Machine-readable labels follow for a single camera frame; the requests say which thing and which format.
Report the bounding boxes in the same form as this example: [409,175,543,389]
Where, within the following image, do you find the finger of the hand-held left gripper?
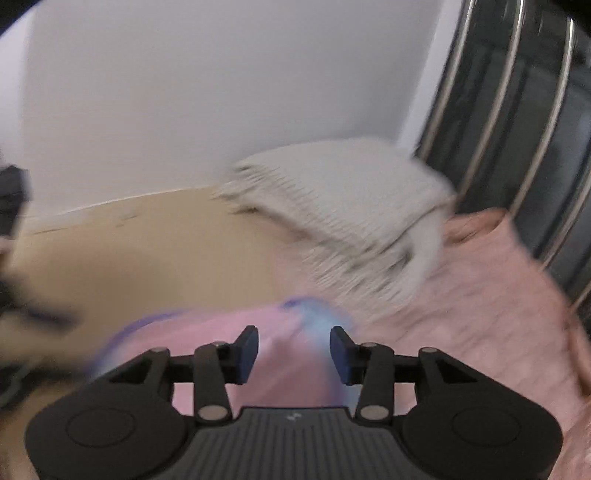
[0,277,80,331]

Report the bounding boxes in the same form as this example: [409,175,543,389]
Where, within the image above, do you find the pink quilted blanket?
[259,208,591,480]

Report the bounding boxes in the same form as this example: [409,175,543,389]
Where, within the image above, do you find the grey knit fringed blanket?
[212,137,459,315]

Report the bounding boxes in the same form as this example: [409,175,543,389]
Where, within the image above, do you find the pink and blue cloth garment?
[88,295,365,411]

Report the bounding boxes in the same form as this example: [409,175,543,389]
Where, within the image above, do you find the metal window railing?
[416,0,591,319]

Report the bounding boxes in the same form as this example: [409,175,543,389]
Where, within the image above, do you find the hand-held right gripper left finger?
[108,326,258,424]

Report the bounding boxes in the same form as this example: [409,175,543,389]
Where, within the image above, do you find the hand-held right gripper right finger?
[331,326,481,424]

